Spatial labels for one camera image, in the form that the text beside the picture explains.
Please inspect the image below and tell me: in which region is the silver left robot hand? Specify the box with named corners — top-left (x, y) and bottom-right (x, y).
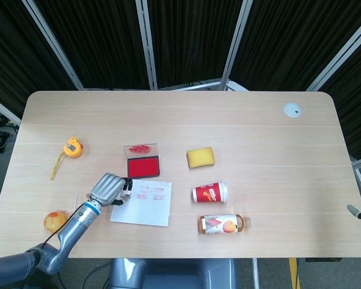
top-left (88, 172), bottom-right (134, 208)

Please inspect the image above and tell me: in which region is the red ink pad case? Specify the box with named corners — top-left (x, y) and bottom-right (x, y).
top-left (123, 143), bottom-right (162, 179)

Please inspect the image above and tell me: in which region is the white lined notepad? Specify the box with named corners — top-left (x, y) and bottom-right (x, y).
top-left (110, 179), bottom-right (173, 227)

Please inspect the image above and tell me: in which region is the yellow tape measure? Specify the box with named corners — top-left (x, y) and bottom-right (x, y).
top-left (50, 136), bottom-right (85, 181)

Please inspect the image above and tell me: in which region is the yellow table leg strip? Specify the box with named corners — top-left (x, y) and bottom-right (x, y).
top-left (288, 258), bottom-right (299, 289)

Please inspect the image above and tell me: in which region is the yellow sponge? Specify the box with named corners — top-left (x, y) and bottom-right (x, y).
top-left (186, 146), bottom-right (216, 169)

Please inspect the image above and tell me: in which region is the red paper cup white lid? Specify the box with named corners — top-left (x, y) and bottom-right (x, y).
top-left (191, 180), bottom-right (229, 204)

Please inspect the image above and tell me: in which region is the grey-blue robot torso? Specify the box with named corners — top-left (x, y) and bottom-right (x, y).
top-left (108, 258), bottom-right (238, 289)

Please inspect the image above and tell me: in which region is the black pleated curtain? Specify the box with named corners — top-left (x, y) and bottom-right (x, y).
top-left (34, 0), bottom-right (153, 90)
top-left (0, 0), bottom-right (79, 120)
top-left (146, 0), bottom-right (244, 89)
top-left (230, 0), bottom-right (361, 91)
top-left (318, 42), bottom-right (361, 160)

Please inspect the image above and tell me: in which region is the orange juice bottle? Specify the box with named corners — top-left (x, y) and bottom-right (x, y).
top-left (197, 213), bottom-right (253, 236)

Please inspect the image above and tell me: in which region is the grey partition foot bar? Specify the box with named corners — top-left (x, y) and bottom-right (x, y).
top-left (159, 78), bottom-right (251, 92)

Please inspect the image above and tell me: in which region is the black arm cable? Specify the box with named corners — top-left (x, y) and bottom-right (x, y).
top-left (26, 209), bottom-right (79, 252)

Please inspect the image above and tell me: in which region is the white round cable grommet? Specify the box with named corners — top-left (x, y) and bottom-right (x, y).
top-left (283, 102), bottom-right (301, 119)

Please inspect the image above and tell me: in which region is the grey aluminium partition post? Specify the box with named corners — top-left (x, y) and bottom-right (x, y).
top-left (219, 0), bottom-right (254, 91)
top-left (135, 0), bottom-right (159, 90)
top-left (21, 0), bottom-right (85, 90)
top-left (306, 20), bottom-right (361, 92)

